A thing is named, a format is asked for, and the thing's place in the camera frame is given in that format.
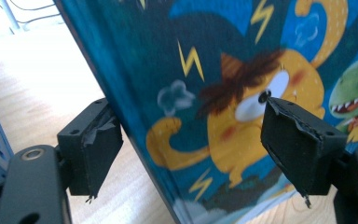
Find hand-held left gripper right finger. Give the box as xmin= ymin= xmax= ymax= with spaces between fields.
xmin=259 ymin=96 xmax=349 ymax=209

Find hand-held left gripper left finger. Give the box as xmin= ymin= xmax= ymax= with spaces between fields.
xmin=57 ymin=97 xmax=124 ymax=204

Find white metal desk frame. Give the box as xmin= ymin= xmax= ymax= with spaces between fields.
xmin=0 ymin=0 xmax=24 ymax=32

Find colourful picture book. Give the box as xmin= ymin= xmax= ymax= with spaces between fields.
xmin=53 ymin=0 xmax=358 ymax=224

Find black floor cables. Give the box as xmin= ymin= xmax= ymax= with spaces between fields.
xmin=0 ymin=0 xmax=62 ymax=26

